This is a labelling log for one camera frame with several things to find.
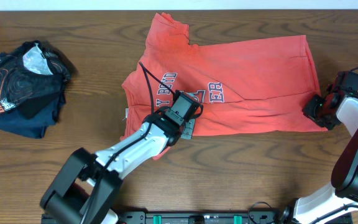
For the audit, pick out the black patterned folded garment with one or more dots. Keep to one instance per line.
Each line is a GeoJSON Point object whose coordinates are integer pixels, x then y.
{"type": "Point", "coordinates": [31, 77]}

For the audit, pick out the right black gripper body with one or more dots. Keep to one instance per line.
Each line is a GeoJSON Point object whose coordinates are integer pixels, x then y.
{"type": "Point", "coordinates": [313, 111]}

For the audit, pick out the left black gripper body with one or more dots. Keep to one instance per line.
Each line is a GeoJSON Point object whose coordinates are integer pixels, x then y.
{"type": "Point", "coordinates": [187, 128]}

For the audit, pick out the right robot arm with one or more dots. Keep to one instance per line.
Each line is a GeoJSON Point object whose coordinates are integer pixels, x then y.
{"type": "Point", "coordinates": [337, 200]}

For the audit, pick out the navy blue folded garment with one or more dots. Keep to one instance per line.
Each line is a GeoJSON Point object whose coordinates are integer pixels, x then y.
{"type": "Point", "coordinates": [36, 127]}

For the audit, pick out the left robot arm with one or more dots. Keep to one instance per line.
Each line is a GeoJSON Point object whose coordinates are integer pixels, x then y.
{"type": "Point", "coordinates": [85, 187]}

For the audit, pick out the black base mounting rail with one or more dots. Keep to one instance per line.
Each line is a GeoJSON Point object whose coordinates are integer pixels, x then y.
{"type": "Point", "coordinates": [193, 218]}

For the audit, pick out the red printed t-shirt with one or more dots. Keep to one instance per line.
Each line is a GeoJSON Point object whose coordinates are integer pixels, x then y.
{"type": "Point", "coordinates": [246, 87]}

